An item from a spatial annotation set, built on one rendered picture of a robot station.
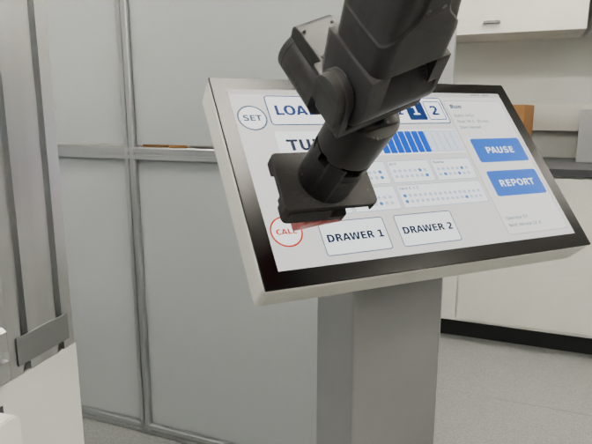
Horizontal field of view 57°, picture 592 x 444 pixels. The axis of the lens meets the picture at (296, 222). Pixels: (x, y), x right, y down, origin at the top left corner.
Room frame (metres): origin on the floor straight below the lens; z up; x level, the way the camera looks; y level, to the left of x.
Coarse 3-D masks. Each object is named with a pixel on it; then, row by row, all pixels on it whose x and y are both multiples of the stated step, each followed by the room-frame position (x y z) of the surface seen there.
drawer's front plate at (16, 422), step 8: (0, 416) 0.37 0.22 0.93; (8, 416) 0.37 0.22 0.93; (16, 416) 0.38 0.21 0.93; (0, 424) 0.36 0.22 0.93; (8, 424) 0.37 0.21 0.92; (16, 424) 0.38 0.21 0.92; (0, 432) 0.36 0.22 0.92; (8, 432) 0.37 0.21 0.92; (16, 432) 0.37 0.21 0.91; (0, 440) 0.36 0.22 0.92; (8, 440) 0.37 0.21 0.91; (16, 440) 0.37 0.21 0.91
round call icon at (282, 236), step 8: (272, 216) 0.63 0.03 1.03; (272, 224) 0.63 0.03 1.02; (280, 224) 0.63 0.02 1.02; (288, 224) 0.63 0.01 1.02; (272, 232) 0.62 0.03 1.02; (280, 232) 0.62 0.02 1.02; (288, 232) 0.63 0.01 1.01; (296, 232) 0.63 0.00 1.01; (272, 240) 0.61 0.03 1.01; (280, 240) 0.62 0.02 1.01; (288, 240) 0.62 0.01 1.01; (296, 240) 0.62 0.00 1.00; (304, 240) 0.63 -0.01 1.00; (280, 248) 0.61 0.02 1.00
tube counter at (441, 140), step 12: (396, 132) 0.80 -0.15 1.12; (408, 132) 0.81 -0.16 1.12; (420, 132) 0.82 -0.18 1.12; (432, 132) 0.82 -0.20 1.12; (444, 132) 0.83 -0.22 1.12; (396, 144) 0.78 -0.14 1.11; (408, 144) 0.79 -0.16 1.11; (420, 144) 0.80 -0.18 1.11; (432, 144) 0.81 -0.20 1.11; (444, 144) 0.82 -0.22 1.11; (456, 144) 0.83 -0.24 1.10
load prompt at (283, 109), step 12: (264, 96) 0.76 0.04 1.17; (276, 96) 0.77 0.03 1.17; (288, 96) 0.77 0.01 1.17; (276, 108) 0.75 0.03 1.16; (288, 108) 0.76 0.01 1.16; (300, 108) 0.77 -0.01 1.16; (408, 108) 0.84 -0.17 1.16; (420, 108) 0.85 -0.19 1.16; (432, 108) 0.86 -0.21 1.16; (444, 108) 0.87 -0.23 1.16; (276, 120) 0.74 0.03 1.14; (288, 120) 0.74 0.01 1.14; (300, 120) 0.75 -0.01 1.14; (312, 120) 0.76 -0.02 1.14; (408, 120) 0.82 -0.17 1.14; (420, 120) 0.83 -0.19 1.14; (432, 120) 0.84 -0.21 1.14; (444, 120) 0.85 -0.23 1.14
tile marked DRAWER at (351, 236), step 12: (324, 228) 0.65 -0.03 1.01; (336, 228) 0.65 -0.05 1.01; (348, 228) 0.66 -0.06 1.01; (360, 228) 0.66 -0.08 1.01; (372, 228) 0.67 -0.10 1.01; (384, 228) 0.68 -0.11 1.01; (324, 240) 0.63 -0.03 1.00; (336, 240) 0.64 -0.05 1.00; (348, 240) 0.65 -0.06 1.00; (360, 240) 0.65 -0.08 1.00; (372, 240) 0.66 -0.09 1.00; (384, 240) 0.66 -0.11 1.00; (336, 252) 0.63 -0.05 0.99; (348, 252) 0.64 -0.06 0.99; (360, 252) 0.64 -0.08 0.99
